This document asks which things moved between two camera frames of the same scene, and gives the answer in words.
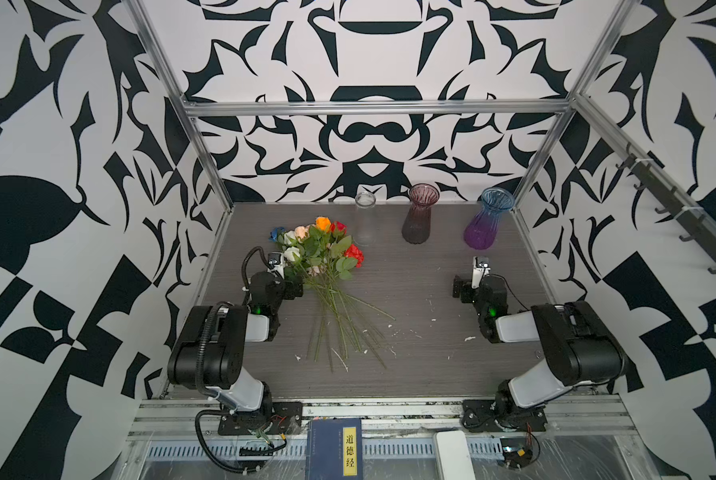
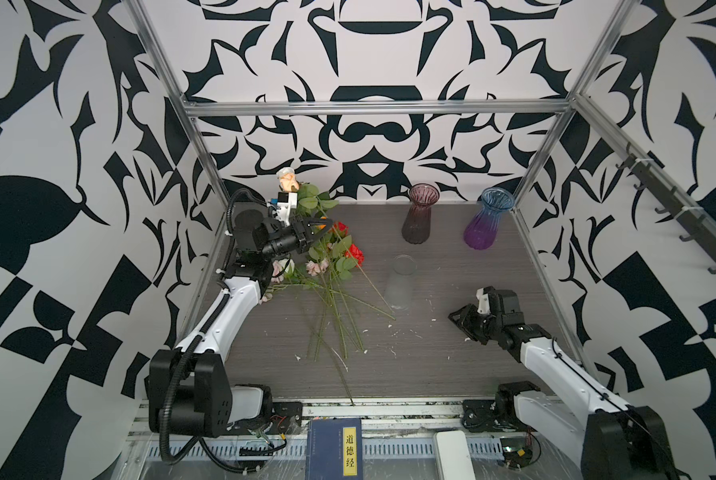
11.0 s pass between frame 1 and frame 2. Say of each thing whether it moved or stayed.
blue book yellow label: stayed
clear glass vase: moved
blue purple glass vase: stayed
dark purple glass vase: stayed
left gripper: moved
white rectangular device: stayed
